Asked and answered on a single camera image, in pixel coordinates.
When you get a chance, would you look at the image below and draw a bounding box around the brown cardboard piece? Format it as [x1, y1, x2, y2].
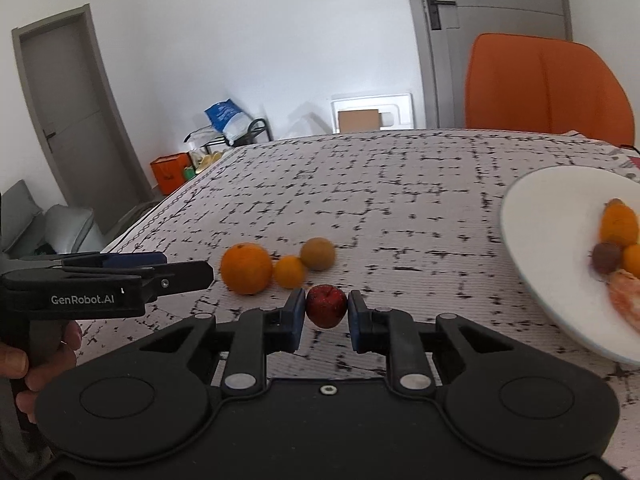
[338, 109, 381, 133]

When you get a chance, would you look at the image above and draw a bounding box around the grey-framed door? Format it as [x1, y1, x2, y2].
[11, 4, 151, 236]

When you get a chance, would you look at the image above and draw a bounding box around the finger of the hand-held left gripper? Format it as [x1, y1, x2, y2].
[140, 259, 215, 305]
[60, 251, 169, 275]

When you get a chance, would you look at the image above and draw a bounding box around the white foam tray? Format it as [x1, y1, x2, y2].
[329, 92, 416, 135]

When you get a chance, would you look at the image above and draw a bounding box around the black-patterned white tablecloth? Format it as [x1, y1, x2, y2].
[50, 127, 640, 480]

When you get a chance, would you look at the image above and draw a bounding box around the orange chair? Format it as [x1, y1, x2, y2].
[465, 33, 636, 148]

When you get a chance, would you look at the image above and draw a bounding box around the white ceramic plate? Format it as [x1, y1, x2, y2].
[500, 166, 640, 365]

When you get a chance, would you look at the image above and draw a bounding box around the blue and white bag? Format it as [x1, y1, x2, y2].
[204, 98, 251, 142]

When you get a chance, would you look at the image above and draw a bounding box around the grey sofa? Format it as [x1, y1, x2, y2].
[0, 180, 96, 261]

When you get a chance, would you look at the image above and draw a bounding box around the small red apple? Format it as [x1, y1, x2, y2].
[306, 284, 348, 330]

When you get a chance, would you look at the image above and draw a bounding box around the grey door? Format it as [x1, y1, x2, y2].
[402, 0, 573, 131]

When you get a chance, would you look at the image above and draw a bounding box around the small orange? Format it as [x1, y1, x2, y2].
[273, 255, 308, 289]
[622, 244, 640, 279]

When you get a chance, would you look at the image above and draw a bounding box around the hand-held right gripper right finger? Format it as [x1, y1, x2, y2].
[347, 290, 531, 398]

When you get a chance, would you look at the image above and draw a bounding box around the black metal rack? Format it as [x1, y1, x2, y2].
[185, 117, 273, 161]

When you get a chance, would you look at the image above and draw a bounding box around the dark passion fruit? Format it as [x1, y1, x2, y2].
[592, 242, 624, 276]

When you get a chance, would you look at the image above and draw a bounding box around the large orange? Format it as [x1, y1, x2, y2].
[600, 204, 640, 247]
[220, 242, 274, 296]

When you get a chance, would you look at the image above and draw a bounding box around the orange box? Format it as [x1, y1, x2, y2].
[151, 152, 193, 196]

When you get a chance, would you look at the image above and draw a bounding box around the black door handle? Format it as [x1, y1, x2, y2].
[424, 0, 456, 30]

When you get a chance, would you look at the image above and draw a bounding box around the peeled pomelo segment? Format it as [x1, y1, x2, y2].
[607, 269, 640, 334]

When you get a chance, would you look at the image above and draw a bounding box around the person's left hand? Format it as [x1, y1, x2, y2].
[0, 319, 84, 426]

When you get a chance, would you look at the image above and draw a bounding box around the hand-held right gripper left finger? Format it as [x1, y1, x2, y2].
[127, 289, 307, 398]

